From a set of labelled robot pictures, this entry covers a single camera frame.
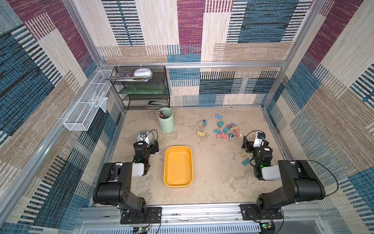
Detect yellow storage tray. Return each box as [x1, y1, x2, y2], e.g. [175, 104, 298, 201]
[164, 146, 193, 188]

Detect white round device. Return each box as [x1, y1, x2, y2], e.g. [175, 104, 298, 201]
[134, 68, 153, 78]

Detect mint green alarm clock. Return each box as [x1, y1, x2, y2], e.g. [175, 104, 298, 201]
[136, 130, 157, 145]

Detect black wire shelf rack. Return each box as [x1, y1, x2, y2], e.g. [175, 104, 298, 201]
[109, 66, 170, 111]

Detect magazines on shelf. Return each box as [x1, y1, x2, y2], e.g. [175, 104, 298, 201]
[106, 72, 153, 82]

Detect pink binder clip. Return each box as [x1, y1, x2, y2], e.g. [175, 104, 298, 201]
[235, 129, 242, 137]
[216, 133, 230, 140]

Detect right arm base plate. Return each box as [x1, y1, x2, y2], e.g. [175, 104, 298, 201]
[239, 203, 283, 221]

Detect mint green pen cup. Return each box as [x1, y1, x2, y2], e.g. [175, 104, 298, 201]
[158, 107, 174, 133]

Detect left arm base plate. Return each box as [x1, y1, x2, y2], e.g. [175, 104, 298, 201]
[120, 207, 162, 225]

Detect pens in cup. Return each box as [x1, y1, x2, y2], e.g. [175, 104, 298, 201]
[157, 110, 167, 119]

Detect white wire wall basket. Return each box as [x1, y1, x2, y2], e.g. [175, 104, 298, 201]
[63, 69, 112, 131]

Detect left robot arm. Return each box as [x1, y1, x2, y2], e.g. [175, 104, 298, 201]
[93, 140, 159, 214]

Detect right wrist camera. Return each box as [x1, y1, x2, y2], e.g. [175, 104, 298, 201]
[253, 131, 266, 148]

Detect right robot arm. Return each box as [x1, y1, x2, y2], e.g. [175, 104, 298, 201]
[240, 137, 326, 219]

